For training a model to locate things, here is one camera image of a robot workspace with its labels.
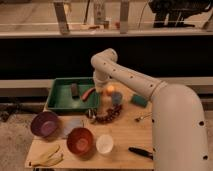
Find orange-red bowl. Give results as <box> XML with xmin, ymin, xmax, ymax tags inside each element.
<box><xmin>66</xmin><ymin>127</ymin><xmax>94</xmax><ymax>156</ymax></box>

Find dark red grape bunch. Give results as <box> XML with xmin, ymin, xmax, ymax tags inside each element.
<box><xmin>95</xmin><ymin>105</ymin><xmax>122</xmax><ymax>124</ymax></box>

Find purple bowl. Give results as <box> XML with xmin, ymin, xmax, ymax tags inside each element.
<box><xmin>30</xmin><ymin>111</ymin><xmax>59</xmax><ymax>138</ymax></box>

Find metal fork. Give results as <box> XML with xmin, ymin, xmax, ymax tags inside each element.
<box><xmin>135</xmin><ymin>113</ymin><xmax>152</xmax><ymax>122</ymax></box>

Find black handled tool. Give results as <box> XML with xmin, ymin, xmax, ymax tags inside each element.
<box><xmin>128</xmin><ymin>147</ymin><xmax>153</xmax><ymax>160</ymax></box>

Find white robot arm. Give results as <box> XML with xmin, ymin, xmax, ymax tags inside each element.
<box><xmin>91</xmin><ymin>48</ymin><xmax>210</xmax><ymax>171</ymax></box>

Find green plastic tray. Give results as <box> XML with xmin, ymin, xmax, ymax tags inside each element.
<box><xmin>47</xmin><ymin>77</ymin><xmax>100</xmax><ymax>113</ymax></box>

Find dark brown block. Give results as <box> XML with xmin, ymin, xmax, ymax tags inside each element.
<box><xmin>71</xmin><ymin>83</ymin><xmax>79</xmax><ymax>98</ymax></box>

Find blue grey cup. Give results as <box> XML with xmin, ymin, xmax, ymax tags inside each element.
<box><xmin>111</xmin><ymin>92</ymin><xmax>123</xmax><ymax>105</ymax></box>

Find light blue plate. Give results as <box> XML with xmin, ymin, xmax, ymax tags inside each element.
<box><xmin>63</xmin><ymin>119</ymin><xmax>84</xmax><ymax>136</ymax></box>

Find small metal object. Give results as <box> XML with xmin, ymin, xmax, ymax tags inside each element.
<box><xmin>86</xmin><ymin>109</ymin><xmax>97</xmax><ymax>120</ymax></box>

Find yellow banana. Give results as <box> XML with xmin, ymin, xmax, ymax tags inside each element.
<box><xmin>29</xmin><ymin>144</ymin><xmax>63</xmax><ymax>167</ymax></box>

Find small orange fruit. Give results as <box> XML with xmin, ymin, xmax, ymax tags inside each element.
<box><xmin>106</xmin><ymin>85</ymin><xmax>115</xmax><ymax>94</ymax></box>

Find white cup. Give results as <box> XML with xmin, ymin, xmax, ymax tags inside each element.
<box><xmin>96</xmin><ymin>134</ymin><xmax>114</xmax><ymax>155</ymax></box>

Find teal sponge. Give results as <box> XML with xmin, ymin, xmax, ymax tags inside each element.
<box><xmin>131</xmin><ymin>94</ymin><xmax>148</xmax><ymax>107</ymax></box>

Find wooden table board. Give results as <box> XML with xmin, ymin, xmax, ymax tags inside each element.
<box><xmin>25</xmin><ymin>82</ymin><xmax>153</xmax><ymax>170</ymax></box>

